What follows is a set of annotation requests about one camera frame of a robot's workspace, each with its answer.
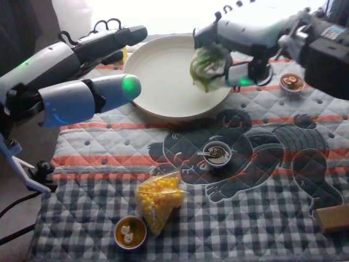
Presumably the small bowl with egg soup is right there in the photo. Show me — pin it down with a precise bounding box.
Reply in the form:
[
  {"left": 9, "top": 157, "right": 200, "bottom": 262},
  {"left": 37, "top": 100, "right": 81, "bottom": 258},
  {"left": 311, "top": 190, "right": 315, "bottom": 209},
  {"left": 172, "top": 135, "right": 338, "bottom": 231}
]
[{"left": 279, "top": 73, "right": 305, "bottom": 95}]

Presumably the green white cup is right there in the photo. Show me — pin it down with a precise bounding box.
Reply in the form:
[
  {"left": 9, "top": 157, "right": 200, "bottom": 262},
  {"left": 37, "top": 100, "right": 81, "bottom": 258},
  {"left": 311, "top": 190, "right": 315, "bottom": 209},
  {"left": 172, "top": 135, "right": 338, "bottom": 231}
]
[{"left": 189, "top": 45, "right": 233, "bottom": 93}]

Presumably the small bowl with green soup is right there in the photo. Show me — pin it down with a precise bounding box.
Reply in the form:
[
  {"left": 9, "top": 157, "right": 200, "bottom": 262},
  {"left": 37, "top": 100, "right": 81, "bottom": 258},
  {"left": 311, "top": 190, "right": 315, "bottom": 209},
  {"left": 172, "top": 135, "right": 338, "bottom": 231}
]
[{"left": 197, "top": 141, "right": 232, "bottom": 169}]

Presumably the wooden block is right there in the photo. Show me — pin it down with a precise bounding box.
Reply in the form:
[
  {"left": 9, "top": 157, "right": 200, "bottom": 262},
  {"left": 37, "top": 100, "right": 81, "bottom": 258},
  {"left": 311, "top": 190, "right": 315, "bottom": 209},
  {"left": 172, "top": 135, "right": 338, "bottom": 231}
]
[{"left": 313, "top": 204, "right": 349, "bottom": 234}]

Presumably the grey quilt with bear print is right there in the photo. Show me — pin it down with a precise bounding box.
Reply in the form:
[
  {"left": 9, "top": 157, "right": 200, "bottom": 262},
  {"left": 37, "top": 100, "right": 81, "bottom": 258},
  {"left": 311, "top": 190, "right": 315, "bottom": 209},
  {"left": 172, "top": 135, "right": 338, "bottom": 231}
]
[{"left": 27, "top": 34, "right": 349, "bottom": 262}]

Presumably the cream round plate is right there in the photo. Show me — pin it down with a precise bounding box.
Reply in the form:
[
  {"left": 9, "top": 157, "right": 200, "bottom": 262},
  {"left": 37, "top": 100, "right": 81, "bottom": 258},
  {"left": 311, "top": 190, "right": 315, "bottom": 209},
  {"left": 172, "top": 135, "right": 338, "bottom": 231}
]
[{"left": 122, "top": 35, "right": 237, "bottom": 118}]

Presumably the small bowl with dumpling soup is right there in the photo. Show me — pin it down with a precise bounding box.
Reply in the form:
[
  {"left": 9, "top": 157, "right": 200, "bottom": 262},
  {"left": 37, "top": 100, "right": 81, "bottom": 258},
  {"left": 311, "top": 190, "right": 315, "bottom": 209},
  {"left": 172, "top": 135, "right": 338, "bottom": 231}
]
[{"left": 113, "top": 215, "right": 148, "bottom": 249}]

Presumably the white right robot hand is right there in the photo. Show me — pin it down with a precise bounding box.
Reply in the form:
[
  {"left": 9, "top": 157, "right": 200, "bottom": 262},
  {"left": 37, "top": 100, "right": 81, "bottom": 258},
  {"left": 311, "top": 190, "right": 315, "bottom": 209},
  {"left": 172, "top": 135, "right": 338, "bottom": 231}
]
[{"left": 190, "top": 12, "right": 290, "bottom": 88}]

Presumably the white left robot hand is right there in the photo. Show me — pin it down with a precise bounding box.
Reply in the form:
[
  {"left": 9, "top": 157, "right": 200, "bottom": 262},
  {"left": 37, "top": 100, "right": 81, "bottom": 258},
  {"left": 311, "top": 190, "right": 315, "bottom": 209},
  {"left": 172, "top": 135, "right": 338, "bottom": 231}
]
[{"left": 0, "top": 19, "right": 148, "bottom": 128}]

